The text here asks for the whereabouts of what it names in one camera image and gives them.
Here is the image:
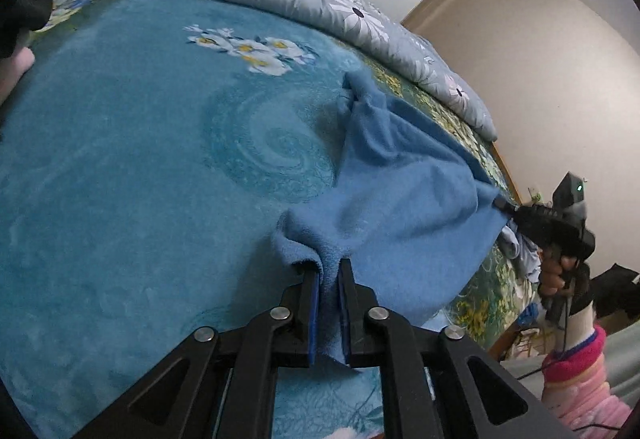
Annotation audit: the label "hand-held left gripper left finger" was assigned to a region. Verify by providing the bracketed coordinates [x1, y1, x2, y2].
[70, 266, 321, 439]

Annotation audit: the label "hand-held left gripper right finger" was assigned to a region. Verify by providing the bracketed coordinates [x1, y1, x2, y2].
[337, 258, 576, 439]

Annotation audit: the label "black cable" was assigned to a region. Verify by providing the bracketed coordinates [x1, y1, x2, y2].
[515, 289, 576, 381]

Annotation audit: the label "wooden headboard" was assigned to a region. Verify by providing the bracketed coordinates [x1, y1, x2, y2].
[487, 139, 523, 206]

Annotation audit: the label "person's right hand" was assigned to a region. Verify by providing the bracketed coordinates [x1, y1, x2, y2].
[537, 253, 577, 311]

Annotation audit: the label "blue fleece cloth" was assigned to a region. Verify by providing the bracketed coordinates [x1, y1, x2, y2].
[272, 69, 512, 367]

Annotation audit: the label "dark object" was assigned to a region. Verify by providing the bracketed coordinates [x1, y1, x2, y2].
[590, 263, 640, 320]

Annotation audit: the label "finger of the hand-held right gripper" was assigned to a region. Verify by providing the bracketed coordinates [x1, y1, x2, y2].
[492, 196, 523, 221]

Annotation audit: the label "dark cloth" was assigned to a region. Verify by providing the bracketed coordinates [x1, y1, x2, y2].
[0, 0, 54, 60]

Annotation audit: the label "teal floral blanket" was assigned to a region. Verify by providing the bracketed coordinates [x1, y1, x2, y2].
[0, 0, 546, 439]

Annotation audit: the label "light blue clothes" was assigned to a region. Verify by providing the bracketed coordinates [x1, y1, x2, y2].
[500, 223, 543, 287]

